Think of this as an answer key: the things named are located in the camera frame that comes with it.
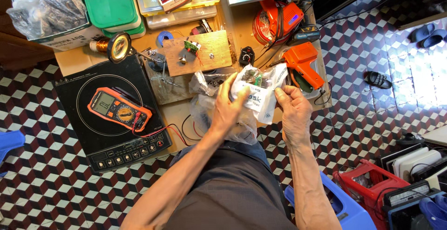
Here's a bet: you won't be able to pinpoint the person's right hand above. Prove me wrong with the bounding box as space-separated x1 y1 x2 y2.
274 85 313 146

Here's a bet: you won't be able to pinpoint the person's left hand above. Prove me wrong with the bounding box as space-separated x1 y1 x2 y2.
210 72 251 137

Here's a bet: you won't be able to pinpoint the white printed plastic bag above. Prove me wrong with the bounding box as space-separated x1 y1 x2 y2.
230 63 289 124

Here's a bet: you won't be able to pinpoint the clear plastic bag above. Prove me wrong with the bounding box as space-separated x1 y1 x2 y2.
189 69 259 145

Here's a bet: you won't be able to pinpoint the orange soldering gun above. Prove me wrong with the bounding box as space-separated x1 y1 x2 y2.
269 42 326 93

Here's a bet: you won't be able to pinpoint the black multimeter probe lead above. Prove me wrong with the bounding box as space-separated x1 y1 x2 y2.
136 116 203 142

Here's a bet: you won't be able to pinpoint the small black dial device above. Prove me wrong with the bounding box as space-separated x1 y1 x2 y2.
238 46 255 67

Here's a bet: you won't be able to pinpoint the wooden board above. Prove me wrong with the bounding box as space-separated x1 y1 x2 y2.
162 30 233 77

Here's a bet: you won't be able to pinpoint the red multimeter probe lead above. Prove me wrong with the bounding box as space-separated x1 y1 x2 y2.
132 113 191 147

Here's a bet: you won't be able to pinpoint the small green circuit board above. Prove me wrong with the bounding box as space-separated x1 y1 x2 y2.
184 40 202 53

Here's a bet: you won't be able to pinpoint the person's dark shorts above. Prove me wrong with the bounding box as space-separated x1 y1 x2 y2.
164 141 297 230

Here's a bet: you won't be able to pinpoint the black slipper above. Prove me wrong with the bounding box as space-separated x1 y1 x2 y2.
365 71 393 90

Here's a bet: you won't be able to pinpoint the orange tool in red tin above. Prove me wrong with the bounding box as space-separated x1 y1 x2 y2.
253 0 305 46

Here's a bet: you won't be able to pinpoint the blue tape roll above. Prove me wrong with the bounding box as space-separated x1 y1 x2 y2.
157 31 174 47

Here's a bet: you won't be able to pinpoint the blue plastic stool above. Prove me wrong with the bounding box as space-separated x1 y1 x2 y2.
284 170 378 230

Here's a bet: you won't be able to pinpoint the orange digital multimeter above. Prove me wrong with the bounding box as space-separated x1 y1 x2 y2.
87 87 153 133

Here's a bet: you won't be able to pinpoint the red plastic basket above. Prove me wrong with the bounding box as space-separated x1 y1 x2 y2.
332 159 411 230

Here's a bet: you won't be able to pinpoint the black induction cooker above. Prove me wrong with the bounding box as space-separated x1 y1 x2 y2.
52 55 173 173

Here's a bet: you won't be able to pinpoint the clear plastic organizer boxes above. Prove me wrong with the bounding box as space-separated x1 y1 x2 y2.
132 0 220 31

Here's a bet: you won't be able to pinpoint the magnifying glass on stand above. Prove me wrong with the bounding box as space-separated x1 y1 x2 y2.
106 32 165 64

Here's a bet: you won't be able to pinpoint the stack of electronic devices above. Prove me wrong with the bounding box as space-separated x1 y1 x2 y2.
380 143 447 230

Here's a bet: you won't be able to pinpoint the pair of blue slippers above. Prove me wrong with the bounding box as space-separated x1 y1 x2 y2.
408 23 447 49

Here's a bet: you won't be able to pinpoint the green plastic container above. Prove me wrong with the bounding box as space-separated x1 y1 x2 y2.
78 0 146 39

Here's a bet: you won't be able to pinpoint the blue sandal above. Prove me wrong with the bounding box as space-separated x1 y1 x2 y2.
418 195 447 230

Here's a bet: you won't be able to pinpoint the cardboard box of bagged parts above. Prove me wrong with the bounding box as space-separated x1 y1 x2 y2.
6 0 105 52

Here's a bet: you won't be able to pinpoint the blue plastic chair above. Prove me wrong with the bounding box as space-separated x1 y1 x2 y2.
0 130 26 178

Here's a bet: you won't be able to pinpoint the black cordless tool battery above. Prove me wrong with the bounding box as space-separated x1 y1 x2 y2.
286 24 321 47

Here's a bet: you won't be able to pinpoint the copper wire spool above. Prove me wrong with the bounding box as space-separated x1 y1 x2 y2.
89 37 112 54

